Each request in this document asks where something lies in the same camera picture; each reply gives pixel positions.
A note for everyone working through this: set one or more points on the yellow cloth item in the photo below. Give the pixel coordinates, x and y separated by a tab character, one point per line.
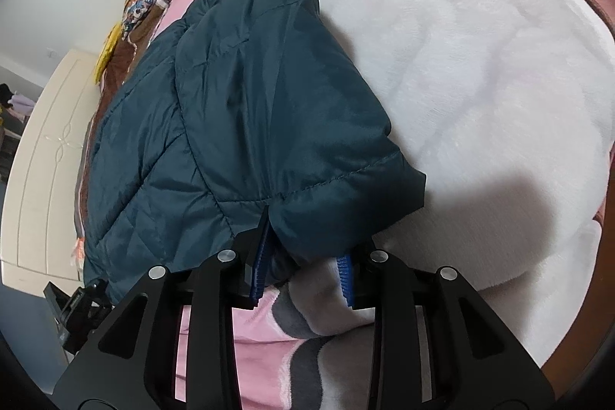
108	49

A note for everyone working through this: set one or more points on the colourful printed pillow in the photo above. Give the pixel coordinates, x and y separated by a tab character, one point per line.
141	1

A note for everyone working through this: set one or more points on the hanging clothes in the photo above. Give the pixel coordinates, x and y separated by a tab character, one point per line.
21	102

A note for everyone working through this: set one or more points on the striped fleece blanket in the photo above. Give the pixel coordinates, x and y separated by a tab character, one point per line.
480	54

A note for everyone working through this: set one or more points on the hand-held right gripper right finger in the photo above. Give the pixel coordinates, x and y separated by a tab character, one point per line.
343	280

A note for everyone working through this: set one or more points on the cream bed headboard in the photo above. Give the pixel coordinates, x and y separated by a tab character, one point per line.
48	174

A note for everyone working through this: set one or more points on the teal puffer jacket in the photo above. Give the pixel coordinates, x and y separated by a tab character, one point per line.
240	126

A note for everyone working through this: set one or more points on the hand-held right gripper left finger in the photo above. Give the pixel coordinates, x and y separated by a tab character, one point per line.
259	266

